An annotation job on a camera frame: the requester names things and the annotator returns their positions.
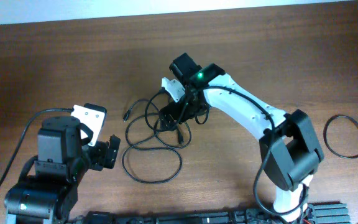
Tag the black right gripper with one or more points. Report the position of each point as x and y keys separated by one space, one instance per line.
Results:
x=169 y=115

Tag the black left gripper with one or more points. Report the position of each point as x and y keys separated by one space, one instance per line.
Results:
x=105 y=150

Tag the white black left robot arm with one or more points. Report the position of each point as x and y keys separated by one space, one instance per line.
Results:
x=47 y=188

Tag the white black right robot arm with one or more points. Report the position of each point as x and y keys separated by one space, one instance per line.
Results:
x=289 y=147

